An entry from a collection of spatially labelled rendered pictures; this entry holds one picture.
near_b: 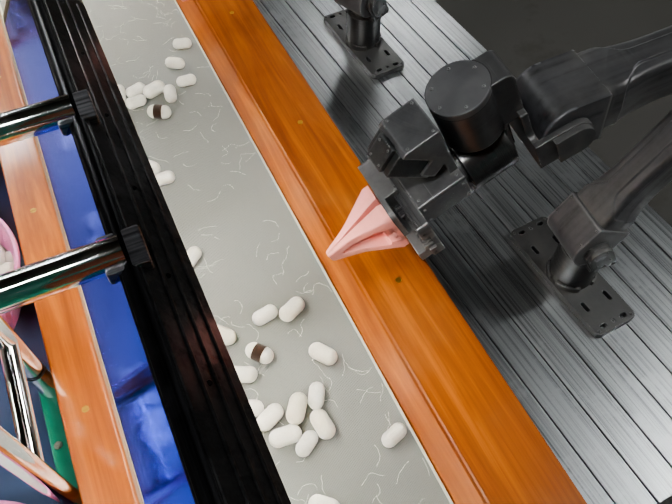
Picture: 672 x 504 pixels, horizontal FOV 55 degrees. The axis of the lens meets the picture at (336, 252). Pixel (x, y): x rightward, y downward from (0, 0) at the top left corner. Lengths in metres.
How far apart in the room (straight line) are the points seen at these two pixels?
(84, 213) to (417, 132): 0.27
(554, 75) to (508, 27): 1.91
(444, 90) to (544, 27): 2.03
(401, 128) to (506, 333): 0.45
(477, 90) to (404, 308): 0.34
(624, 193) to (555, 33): 1.77
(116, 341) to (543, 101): 0.42
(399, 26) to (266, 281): 0.67
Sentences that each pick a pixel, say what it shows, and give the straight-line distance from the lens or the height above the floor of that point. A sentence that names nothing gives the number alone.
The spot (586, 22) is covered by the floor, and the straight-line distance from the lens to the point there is 2.66.
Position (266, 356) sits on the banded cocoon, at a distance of 0.78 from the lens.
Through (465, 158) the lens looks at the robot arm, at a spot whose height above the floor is 1.02.
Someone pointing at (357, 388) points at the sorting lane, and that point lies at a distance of 0.78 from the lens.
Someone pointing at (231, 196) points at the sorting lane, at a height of 0.74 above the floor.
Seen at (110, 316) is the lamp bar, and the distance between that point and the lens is 0.46.
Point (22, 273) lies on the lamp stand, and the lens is 0.45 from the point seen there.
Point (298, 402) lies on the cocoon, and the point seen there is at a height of 0.76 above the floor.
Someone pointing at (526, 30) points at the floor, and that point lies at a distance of 2.56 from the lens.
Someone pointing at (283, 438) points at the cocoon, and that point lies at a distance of 0.74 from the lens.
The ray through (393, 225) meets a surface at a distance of 0.61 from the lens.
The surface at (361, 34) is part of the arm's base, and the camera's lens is 1.25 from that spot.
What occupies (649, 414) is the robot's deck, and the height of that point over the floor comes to 0.67.
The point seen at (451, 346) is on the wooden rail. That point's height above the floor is 0.76.
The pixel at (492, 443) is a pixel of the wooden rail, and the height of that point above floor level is 0.76.
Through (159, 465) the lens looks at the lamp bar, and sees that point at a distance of 0.40.
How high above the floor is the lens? 1.46
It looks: 55 degrees down
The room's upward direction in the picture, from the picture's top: straight up
